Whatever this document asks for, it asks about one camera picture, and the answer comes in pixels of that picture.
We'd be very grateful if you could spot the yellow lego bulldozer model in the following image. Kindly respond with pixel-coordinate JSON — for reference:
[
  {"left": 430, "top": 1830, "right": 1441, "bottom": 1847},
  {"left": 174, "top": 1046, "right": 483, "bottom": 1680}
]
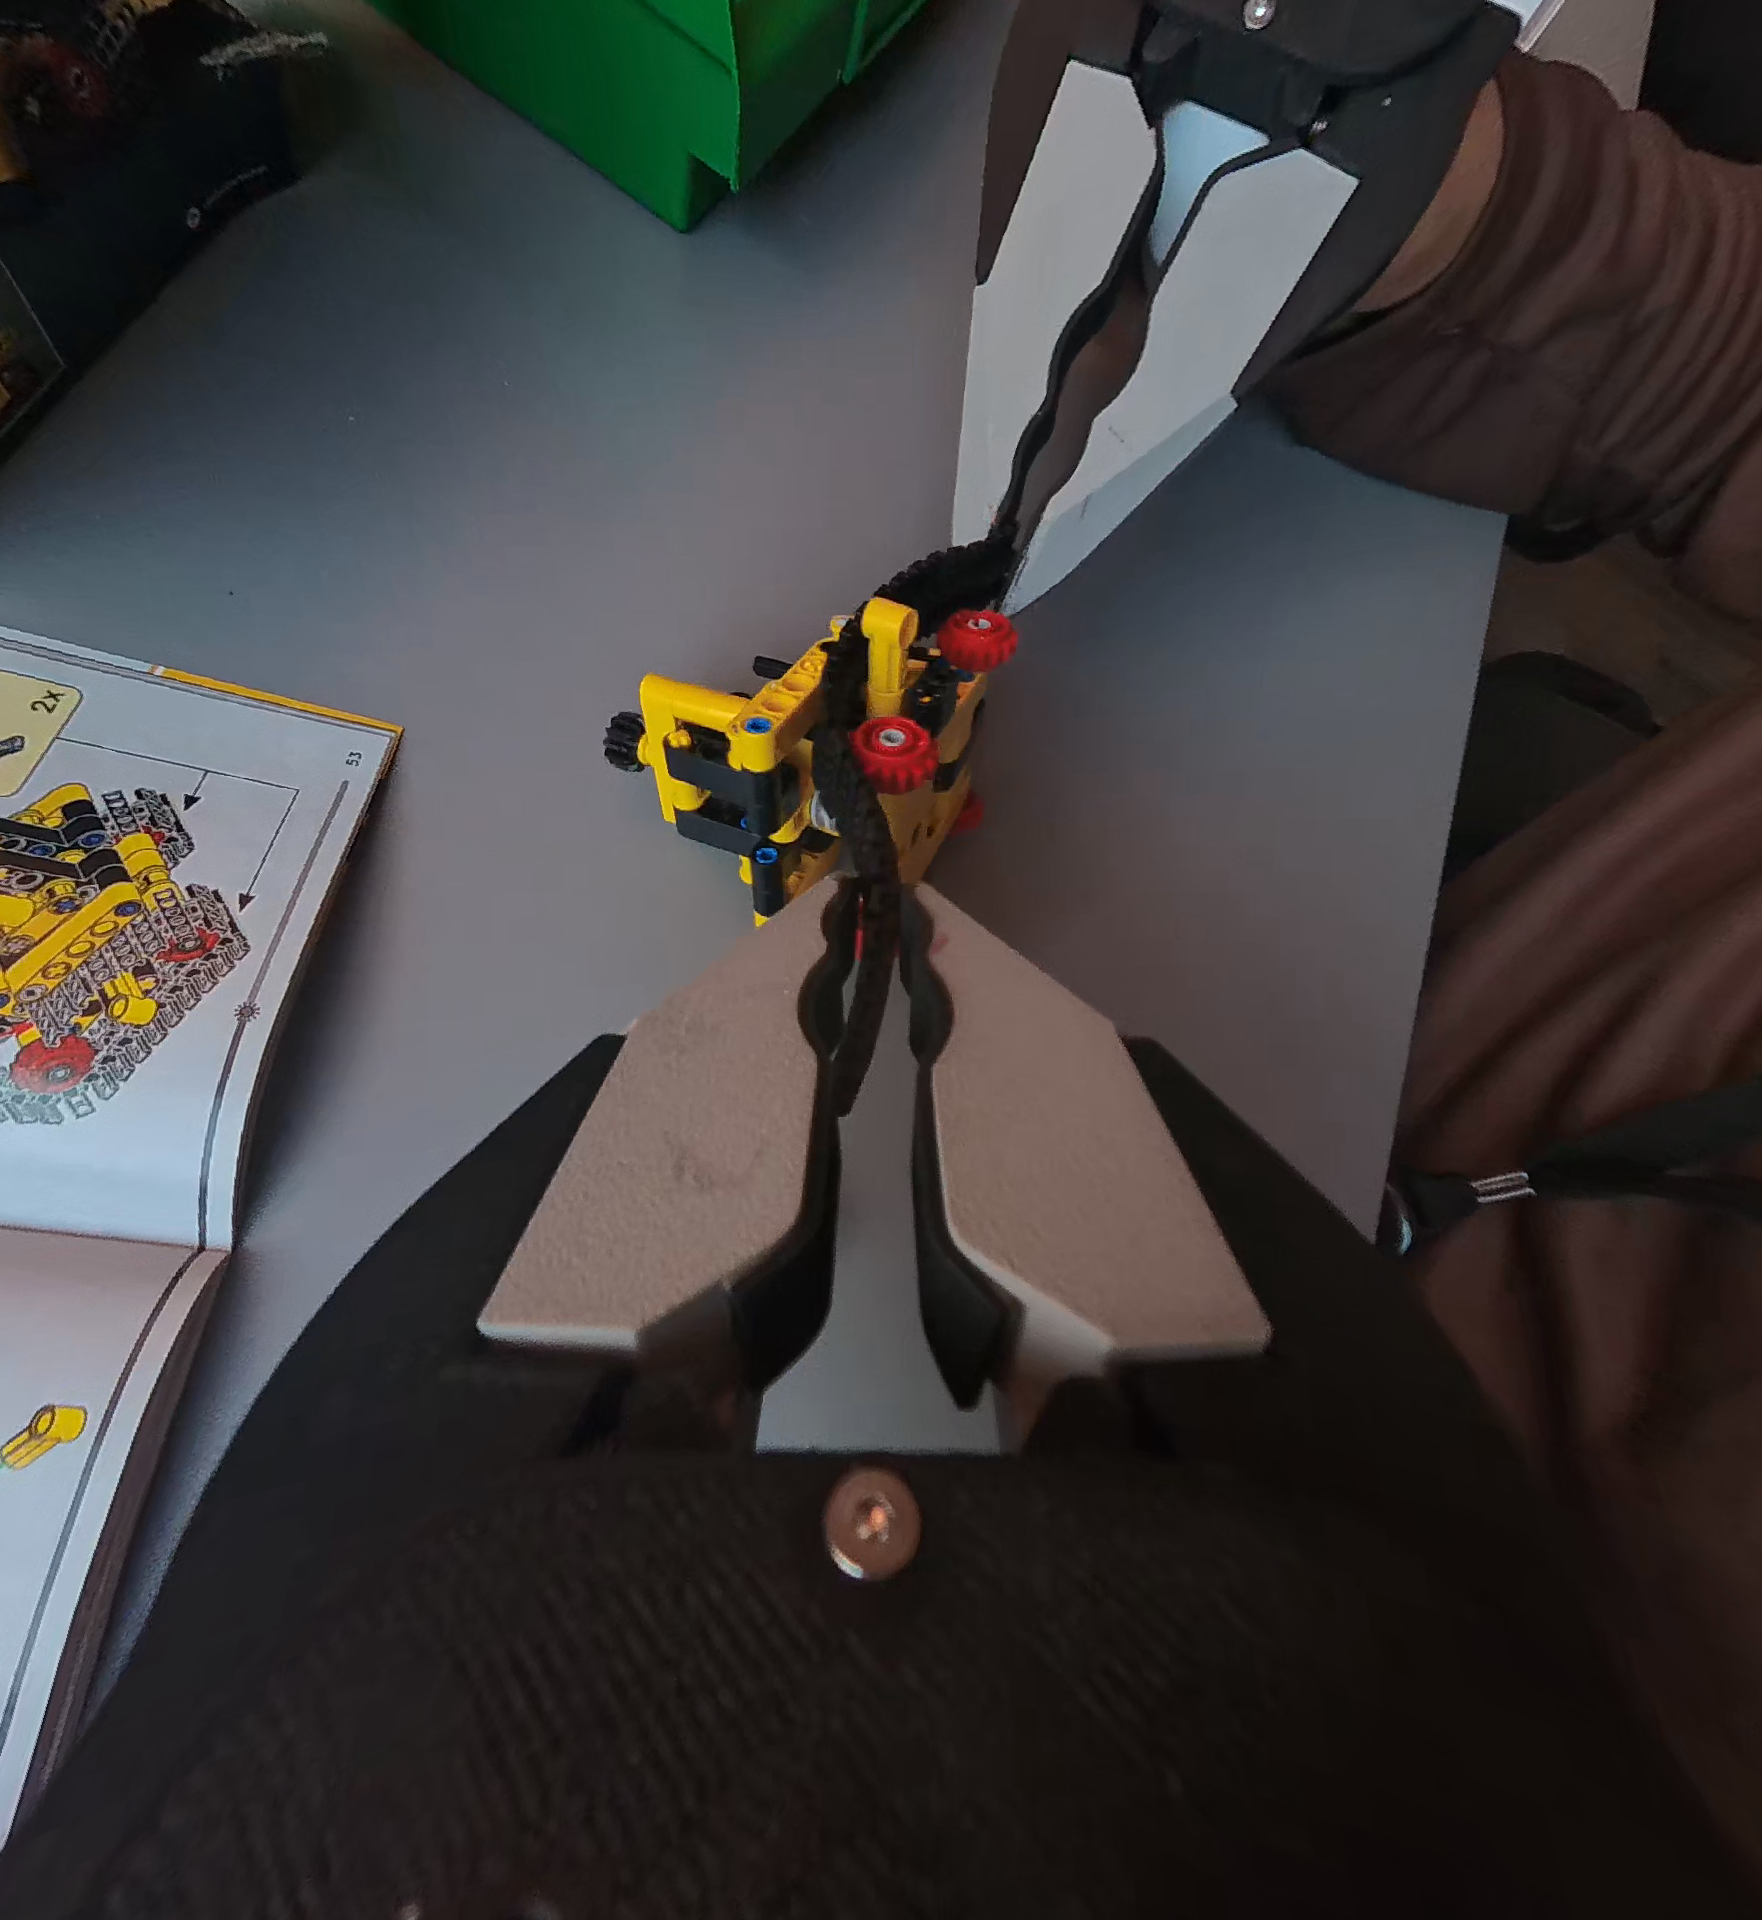
[{"left": 603, "top": 600, "right": 1020, "bottom": 927}]

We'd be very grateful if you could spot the lego instruction booklet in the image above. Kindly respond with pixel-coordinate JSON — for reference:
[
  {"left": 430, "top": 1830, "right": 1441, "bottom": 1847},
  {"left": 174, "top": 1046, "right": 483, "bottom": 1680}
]
[{"left": 0, "top": 604, "right": 405, "bottom": 1914}]

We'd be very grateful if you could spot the black lego set box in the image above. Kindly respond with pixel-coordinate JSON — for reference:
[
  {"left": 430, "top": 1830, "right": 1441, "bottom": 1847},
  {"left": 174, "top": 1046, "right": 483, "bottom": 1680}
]
[{"left": 0, "top": 0, "right": 298, "bottom": 548}]

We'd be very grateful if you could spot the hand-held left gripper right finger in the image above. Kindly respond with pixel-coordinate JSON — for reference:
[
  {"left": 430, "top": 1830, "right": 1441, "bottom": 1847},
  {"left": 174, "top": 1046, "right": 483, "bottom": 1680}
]
[{"left": 903, "top": 877, "right": 1273, "bottom": 1412}]

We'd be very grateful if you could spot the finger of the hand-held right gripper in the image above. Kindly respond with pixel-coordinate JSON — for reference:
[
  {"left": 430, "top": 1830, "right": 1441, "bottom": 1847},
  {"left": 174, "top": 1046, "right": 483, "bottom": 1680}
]
[
  {"left": 1004, "top": 149, "right": 1362, "bottom": 620},
  {"left": 953, "top": 57, "right": 1165, "bottom": 544}
]

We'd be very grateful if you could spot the black lego track strip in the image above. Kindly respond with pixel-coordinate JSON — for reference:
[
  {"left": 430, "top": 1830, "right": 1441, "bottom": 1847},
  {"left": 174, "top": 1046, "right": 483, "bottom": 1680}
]
[{"left": 799, "top": 536, "right": 1033, "bottom": 1120}]

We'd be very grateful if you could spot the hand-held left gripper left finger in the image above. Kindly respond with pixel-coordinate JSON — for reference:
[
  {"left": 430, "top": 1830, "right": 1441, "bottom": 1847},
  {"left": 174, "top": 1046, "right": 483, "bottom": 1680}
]
[{"left": 477, "top": 877, "right": 841, "bottom": 1389}]

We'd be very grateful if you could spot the green plastic bin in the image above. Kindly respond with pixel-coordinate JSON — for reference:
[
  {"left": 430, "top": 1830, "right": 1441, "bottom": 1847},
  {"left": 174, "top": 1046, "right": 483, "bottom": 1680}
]
[{"left": 372, "top": 0, "right": 936, "bottom": 234}]

